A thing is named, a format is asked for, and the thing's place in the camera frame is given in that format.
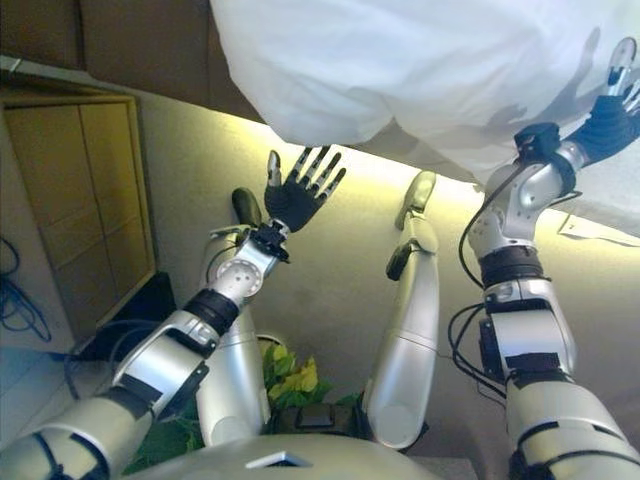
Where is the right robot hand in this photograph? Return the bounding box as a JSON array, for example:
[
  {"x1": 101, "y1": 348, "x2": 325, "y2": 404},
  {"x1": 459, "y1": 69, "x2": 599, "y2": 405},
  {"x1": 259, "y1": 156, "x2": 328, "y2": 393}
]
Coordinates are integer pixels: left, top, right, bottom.
[{"x1": 574, "y1": 37, "x2": 640, "y2": 169}]

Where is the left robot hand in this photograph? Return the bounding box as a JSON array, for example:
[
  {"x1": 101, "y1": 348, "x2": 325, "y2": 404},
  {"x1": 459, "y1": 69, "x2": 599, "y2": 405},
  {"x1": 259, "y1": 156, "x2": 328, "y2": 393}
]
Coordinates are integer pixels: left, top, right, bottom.
[{"x1": 263, "y1": 145, "x2": 348, "y2": 234}]

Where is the white duvet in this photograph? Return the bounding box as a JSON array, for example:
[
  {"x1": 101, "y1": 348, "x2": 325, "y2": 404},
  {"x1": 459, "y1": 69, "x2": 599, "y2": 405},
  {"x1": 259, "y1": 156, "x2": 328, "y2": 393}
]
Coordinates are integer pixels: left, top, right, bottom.
[{"x1": 209, "y1": 0, "x2": 640, "y2": 246}]

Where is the brown padded bed base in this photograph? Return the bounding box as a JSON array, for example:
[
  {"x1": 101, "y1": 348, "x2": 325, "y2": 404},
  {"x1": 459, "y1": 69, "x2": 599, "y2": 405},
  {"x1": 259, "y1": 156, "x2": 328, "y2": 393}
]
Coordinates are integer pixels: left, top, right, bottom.
[{"x1": 0, "y1": 0, "x2": 266, "y2": 124}]

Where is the printed paper sheet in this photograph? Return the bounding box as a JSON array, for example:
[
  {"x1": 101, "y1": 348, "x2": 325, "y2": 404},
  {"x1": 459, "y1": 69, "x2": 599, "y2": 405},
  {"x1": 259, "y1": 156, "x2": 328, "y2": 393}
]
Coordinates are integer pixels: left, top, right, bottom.
[{"x1": 559, "y1": 212, "x2": 586, "y2": 236}]

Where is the black floor box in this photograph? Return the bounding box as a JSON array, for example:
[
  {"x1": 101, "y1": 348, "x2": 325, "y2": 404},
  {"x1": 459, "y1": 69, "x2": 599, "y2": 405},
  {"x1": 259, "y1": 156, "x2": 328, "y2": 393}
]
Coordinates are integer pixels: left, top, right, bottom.
[{"x1": 74, "y1": 269, "x2": 176, "y2": 361}]

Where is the green leafy plant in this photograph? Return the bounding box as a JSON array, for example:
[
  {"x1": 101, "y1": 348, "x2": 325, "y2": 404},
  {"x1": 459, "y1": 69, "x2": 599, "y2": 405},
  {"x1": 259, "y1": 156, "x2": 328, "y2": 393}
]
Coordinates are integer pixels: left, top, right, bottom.
[{"x1": 124, "y1": 342, "x2": 361, "y2": 476}]

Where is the silver left robot leg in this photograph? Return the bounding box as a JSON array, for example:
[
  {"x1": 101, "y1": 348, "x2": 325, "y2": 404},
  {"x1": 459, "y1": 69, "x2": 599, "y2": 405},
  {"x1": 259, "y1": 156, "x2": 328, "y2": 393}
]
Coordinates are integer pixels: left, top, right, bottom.
[{"x1": 197, "y1": 187, "x2": 274, "y2": 449}]

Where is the silver robot leg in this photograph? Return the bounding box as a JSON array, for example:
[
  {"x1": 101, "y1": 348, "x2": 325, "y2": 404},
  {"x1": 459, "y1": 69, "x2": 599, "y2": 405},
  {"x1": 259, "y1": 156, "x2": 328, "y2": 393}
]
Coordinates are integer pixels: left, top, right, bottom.
[
  {"x1": 197, "y1": 187, "x2": 274, "y2": 449},
  {"x1": 367, "y1": 170, "x2": 441, "y2": 449}
]

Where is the silver right robot leg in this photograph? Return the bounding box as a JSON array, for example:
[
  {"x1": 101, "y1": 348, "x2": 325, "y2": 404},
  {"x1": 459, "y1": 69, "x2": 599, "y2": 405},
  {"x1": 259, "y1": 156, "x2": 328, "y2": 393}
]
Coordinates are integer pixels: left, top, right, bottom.
[{"x1": 367, "y1": 170, "x2": 441, "y2": 449}]

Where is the wooden nightstand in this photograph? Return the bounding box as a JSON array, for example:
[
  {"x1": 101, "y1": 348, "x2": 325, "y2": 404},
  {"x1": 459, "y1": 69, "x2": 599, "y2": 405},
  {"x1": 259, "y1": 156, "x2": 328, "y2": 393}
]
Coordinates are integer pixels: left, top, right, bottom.
[{"x1": 0, "y1": 54, "x2": 156, "y2": 356}]

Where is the silver robot torso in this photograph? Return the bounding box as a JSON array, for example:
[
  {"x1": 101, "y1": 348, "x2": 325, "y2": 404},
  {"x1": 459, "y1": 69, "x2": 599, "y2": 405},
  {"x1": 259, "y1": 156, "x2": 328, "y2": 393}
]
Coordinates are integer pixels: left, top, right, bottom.
[{"x1": 119, "y1": 404, "x2": 481, "y2": 480}]

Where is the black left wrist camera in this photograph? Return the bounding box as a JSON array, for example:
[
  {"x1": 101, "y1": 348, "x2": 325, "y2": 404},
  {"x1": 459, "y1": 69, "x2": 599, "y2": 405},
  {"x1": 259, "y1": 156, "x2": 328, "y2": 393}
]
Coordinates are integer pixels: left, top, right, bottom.
[{"x1": 249, "y1": 224, "x2": 291, "y2": 264}]

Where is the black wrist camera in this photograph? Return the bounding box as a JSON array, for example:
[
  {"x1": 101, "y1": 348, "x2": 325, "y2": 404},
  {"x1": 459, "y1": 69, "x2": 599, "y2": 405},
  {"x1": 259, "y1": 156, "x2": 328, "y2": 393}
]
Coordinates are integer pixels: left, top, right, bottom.
[
  {"x1": 514, "y1": 122, "x2": 561, "y2": 161},
  {"x1": 249, "y1": 224, "x2": 291, "y2": 264}
]

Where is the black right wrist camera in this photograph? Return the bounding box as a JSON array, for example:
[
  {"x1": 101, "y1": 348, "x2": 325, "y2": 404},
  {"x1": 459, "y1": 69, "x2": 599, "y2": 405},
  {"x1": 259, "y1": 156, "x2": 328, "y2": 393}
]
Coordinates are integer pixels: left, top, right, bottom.
[{"x1": 514, "y1": 122, "x2": 561, "y2": 161}]

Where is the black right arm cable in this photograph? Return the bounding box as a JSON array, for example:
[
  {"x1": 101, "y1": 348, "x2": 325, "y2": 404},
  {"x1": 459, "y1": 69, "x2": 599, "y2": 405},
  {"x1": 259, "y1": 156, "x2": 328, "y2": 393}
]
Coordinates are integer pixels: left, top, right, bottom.
[{"x1": 447, "y1": 159, "x2": 526, "y2": 401}]

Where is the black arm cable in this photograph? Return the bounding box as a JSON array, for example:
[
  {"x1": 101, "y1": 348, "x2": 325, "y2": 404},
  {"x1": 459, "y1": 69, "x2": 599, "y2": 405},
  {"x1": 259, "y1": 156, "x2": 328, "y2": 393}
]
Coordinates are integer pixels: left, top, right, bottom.
[
  {"x1": 64, "y1": 234, "x2": 251, "y2": 401},
  {"x1": 447, "y1": 159, "x2": 526, "y2": 401}
]

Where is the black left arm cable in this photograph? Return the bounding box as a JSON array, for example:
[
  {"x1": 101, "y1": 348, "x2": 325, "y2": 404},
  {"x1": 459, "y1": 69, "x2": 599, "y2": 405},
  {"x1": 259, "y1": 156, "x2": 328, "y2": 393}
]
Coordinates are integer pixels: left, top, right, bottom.
[{"x1": 64, "y1": 234, "x2": 251, "y2": 401}]

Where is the black lamp cable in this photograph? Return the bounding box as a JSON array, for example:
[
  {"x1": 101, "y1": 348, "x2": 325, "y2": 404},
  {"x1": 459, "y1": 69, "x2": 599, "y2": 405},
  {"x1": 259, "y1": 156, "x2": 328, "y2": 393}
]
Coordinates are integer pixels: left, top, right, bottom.
[{"x1": 0, "y1": 234, "x2": 54, "y2": 346}]

